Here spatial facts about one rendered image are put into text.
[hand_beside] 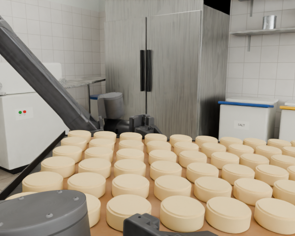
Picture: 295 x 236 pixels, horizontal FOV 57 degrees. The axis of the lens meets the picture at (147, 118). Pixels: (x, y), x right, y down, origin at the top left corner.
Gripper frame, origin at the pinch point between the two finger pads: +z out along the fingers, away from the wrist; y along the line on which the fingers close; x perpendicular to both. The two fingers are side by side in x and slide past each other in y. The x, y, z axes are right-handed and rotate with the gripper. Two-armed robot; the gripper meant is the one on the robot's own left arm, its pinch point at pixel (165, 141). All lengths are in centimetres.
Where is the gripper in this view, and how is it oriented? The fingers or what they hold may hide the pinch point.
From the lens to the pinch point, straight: 65.4
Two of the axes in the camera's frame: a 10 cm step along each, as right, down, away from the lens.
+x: -6.7, 1.2, -7.4
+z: 7.5, 1.5, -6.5
